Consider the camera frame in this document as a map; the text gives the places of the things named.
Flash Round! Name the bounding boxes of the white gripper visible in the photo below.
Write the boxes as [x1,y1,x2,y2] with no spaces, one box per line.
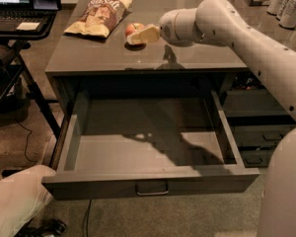
[126,10,182,45]

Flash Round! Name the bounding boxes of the red apple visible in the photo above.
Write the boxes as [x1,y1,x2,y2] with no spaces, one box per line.
[124,23,144,37]

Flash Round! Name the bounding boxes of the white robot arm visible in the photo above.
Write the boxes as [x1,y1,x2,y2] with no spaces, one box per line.
[126,0,296,237]

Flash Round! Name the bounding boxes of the open grey top drawer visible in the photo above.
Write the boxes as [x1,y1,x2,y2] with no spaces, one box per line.
[42,92,259,199]

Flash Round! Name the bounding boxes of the grey right drawer unit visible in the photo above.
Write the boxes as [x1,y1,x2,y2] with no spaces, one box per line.
[219,71,296,167]

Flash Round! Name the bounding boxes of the chip bag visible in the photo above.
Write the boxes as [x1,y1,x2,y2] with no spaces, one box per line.
[64,0,132,38]

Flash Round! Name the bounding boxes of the smartphone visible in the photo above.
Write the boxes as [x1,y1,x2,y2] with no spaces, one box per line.
[31,0,62,11]

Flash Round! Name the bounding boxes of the yellow sticky note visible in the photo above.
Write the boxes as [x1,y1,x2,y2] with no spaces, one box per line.
[17,22,39,31]

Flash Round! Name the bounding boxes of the black laptop stand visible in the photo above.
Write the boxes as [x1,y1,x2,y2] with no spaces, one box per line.
[0,12,61,138]

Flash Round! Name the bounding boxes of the laptop computer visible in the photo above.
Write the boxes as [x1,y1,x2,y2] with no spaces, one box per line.
[0,0,55,35]

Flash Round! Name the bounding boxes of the black shoe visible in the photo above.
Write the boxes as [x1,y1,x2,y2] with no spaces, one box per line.
[15,219,67,237]

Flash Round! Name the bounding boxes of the metal drawer handle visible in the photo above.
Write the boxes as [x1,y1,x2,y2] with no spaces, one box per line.
[135,181,169,197]

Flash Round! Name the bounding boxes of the black floor cable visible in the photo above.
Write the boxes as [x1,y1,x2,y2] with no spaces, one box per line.
[15,120,38,165]

